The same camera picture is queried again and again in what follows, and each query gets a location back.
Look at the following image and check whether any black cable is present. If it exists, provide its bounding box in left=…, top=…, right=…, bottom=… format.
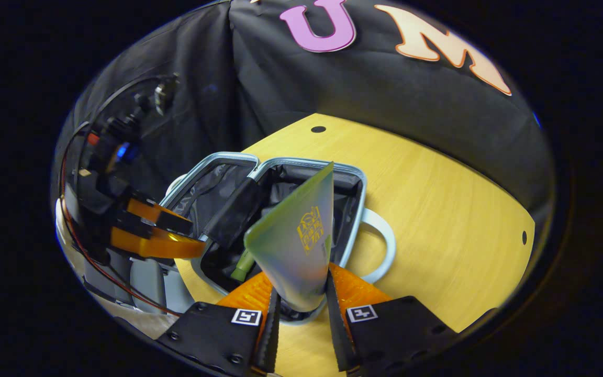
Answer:
left=74, top=76, right=161, bottom=137

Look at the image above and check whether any red cable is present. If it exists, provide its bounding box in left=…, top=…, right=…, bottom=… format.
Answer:
left=60, top=157, right=182, bottom=317

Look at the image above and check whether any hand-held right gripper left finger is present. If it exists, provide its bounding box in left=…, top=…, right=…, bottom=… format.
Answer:
left=156, top=270, right=281, bottom=376

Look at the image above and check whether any small green bottle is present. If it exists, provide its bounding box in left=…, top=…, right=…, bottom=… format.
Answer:
left=230, top=249, right=258, bottom=282

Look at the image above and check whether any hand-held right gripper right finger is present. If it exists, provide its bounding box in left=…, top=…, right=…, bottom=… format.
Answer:
left=325, top=262, right=459, bottom=373

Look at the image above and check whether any pale blue suitcase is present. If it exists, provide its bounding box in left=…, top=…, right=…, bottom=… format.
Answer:
left=160, top=152, right=396, bottom=326

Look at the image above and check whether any frosted green cosmetic tube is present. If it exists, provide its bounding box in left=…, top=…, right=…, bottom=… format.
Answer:
left=244, top=161, right=334, bottom=313

